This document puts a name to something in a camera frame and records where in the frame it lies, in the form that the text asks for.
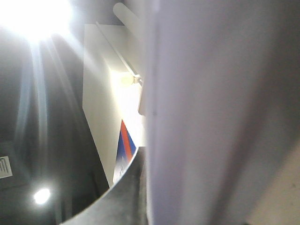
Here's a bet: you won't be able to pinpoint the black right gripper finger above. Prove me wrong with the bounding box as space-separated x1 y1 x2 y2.
63 147 149 225

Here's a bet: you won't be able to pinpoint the white paper sheets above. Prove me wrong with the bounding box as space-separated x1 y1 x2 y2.
143 0 300 225

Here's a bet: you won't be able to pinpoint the red blue white poster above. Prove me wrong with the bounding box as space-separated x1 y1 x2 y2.
113 120 136 183

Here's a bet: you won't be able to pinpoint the white ceiling pipe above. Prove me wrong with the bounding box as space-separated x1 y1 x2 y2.
113 0 145 43

